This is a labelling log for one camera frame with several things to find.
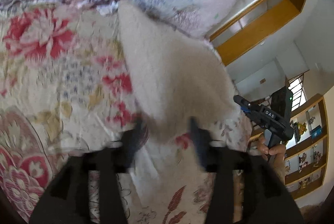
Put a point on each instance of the person's right hand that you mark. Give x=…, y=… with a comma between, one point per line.
x=276, y=151

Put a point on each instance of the person's right forearm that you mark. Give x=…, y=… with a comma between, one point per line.
x=280, y=169

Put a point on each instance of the wooden cabinet frame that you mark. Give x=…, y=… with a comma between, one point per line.
x=261, y=31

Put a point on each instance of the blue box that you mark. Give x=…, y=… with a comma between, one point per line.
x=316, y=132

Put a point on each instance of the window with metal grille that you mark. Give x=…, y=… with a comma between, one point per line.
x=297, y=93

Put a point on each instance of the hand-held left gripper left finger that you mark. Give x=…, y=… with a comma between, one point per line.
x=135, y=140

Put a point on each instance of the wooden bookshelf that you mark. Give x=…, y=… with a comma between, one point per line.
x=313, y=156

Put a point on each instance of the golden figurine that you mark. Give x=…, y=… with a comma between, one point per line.
x=300, y=128

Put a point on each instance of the floral bed sheet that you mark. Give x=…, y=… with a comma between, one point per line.
x=52, y=83

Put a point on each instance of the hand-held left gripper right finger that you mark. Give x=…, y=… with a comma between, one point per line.
x=199, y=143

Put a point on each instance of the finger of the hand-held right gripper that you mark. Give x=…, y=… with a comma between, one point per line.
x=241, y=101

